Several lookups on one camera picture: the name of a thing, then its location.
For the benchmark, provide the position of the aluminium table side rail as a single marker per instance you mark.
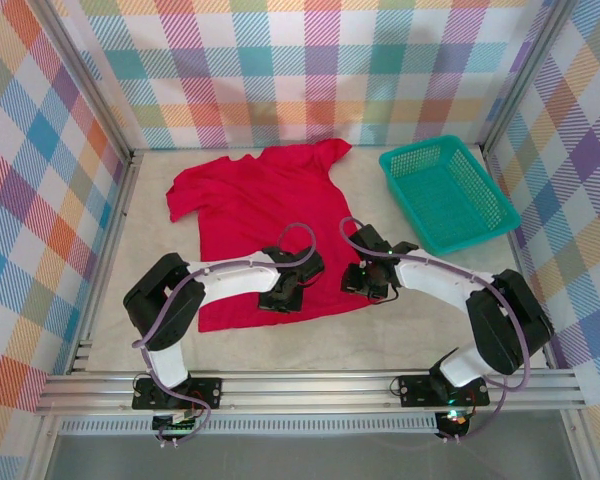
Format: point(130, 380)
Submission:
point(519, 250)
point(116, 225)

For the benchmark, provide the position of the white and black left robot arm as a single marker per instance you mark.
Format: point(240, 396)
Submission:
point(160, 300)

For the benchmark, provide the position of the teal plastic mesh basket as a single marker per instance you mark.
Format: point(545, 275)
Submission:
point(445, 200)

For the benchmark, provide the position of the long aluminium mounting rail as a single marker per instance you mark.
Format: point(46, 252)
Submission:
point(305, 390)

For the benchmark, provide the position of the aluminium frame post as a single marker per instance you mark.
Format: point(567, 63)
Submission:
point(525, 75)
point(87, 80)

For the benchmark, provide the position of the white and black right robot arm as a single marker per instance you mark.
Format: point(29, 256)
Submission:
point(500, 320)

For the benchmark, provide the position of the aluminium frame leg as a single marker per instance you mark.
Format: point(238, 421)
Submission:
point(40, 450)
point(580, 450)

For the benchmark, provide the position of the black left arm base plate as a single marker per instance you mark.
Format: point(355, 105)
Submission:
point(205, 392)

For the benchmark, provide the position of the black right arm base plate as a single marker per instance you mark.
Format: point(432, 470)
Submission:
point(415, 392)

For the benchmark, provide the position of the red t-shirt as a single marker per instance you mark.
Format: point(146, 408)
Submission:
point(260, 200)

